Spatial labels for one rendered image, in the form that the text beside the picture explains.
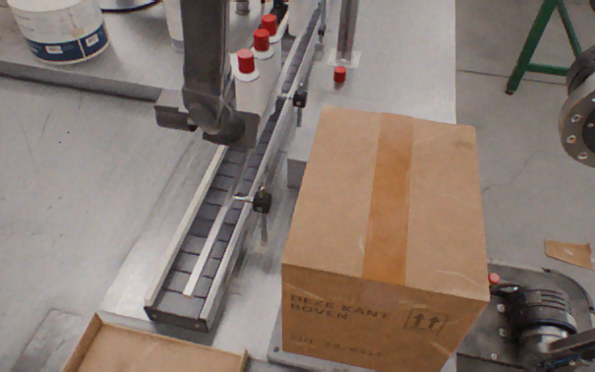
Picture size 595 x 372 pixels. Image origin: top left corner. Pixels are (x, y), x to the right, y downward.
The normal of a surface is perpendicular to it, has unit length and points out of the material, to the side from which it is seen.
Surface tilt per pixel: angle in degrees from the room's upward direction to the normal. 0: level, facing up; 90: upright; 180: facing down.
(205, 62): 100
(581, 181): 0
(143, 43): 0
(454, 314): 90
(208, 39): 104
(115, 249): 0
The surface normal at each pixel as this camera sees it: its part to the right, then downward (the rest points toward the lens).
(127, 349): 0.03, -0.67
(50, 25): 0.26, 0.72
